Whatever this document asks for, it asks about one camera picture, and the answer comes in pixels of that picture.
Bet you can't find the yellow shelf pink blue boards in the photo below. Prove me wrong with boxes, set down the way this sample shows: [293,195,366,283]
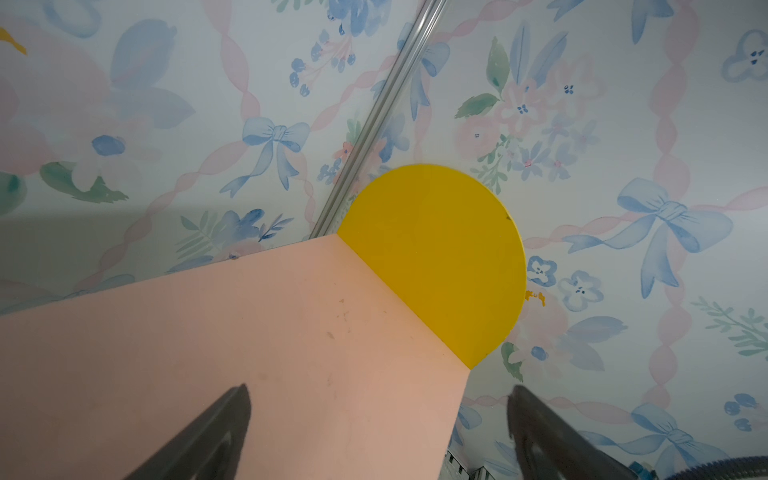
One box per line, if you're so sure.
[1,164,527,479]

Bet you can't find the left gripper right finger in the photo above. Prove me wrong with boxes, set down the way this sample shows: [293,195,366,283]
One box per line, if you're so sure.
[506,385,636,479]

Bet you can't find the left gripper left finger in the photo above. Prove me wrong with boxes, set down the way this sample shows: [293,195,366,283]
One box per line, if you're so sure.
[127,384,251,480]

